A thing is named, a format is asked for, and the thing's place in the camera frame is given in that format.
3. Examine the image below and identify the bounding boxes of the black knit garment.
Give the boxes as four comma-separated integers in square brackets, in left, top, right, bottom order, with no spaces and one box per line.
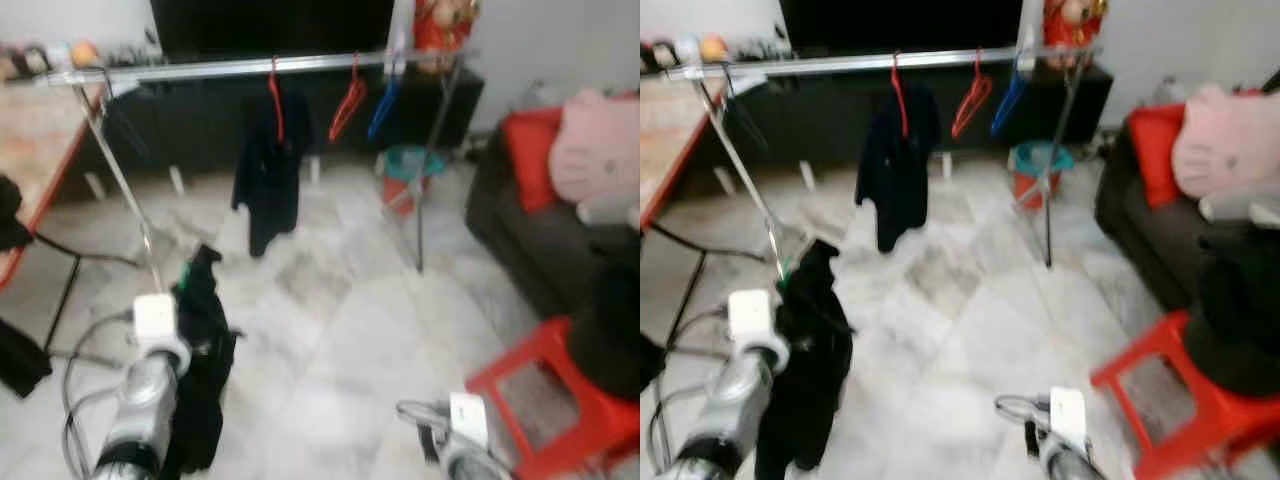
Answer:
[165,243,241,476]
[752,238,856,480]

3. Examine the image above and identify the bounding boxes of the red plastic hanger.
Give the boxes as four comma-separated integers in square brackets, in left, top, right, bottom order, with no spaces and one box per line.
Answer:
[890,52,911,139]
[328,55,368,143]
[950,50,994,141]
[266,57,286,144]

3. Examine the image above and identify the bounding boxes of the blue plastic hanger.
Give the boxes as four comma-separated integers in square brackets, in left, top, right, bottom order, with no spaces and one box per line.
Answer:
[366,55,404,141]
[990,52,1031,138]

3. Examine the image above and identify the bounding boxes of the red plastic stool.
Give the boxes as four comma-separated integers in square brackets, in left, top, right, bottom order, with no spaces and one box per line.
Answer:
[465,318,641,480]
[1090,310,1280,480]

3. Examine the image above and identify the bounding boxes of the black laundry basket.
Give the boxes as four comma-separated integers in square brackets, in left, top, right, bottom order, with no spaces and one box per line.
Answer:
[1183,290,1280,396]
[565,290,641,401]

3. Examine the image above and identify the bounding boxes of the dark brown sofa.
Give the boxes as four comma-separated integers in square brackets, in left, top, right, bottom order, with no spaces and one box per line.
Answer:
[465,125,641,321]
[1093,120,1280,313]

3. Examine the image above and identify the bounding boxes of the black cloth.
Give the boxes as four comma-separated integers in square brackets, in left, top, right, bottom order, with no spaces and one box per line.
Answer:
[0,175,36,253]
[640,330,666,393]
[0,318,53,399]

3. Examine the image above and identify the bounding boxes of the red waste bin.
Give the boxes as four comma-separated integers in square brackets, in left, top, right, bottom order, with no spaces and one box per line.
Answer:
[382,172,433,216]
[1012,168,1063,211]

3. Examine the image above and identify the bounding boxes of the grey plush toy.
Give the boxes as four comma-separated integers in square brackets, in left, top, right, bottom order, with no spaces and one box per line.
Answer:
[1198,190,1280,226]
[575,195,641,229]

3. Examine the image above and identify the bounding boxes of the navy blue garment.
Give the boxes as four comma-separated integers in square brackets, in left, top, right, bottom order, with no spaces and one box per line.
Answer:
[232,92,316,258]
[855,85,941,254]

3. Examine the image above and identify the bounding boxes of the red cushion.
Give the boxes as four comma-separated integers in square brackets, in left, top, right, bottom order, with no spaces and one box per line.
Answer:
[500,105,566,213]
[1128,102,1191,209]

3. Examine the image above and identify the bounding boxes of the pink cat plush cushion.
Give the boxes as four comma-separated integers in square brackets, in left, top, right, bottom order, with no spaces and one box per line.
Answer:
[548,88,641,206]
[1172,83,1280,201]

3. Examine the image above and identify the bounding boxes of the black television console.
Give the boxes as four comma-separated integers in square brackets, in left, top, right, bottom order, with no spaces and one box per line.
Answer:
[690,58,1114,179]
[60,62,486,186]

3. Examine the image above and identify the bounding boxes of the red fortune god figurine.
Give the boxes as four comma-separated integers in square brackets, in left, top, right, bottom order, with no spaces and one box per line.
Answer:
[412,0,481,73]
[1042,0,1109,69]

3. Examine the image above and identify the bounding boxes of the silver metal clothes rack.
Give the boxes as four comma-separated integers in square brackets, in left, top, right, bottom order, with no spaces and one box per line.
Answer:
[665,42,1101,281]
[40,45,479,296]

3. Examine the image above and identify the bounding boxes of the black television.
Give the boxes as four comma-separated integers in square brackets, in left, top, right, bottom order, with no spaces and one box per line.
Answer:
[780,0,1023,56]
[150,0,396,63]

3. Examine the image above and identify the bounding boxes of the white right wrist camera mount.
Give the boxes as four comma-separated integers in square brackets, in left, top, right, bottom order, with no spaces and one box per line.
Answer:
[448,392,491,448]
[1048,387,1089,446]

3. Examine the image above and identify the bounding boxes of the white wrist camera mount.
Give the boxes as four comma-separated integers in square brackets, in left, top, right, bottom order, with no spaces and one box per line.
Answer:
[728,288,774,343]
[1048,387,1089,446]
[448,392,491,448]
[133,293,179,346]

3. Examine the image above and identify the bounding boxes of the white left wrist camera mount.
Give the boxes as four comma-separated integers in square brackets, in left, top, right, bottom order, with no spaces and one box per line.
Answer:
[133,293,179,346]
[728,288,774,343]

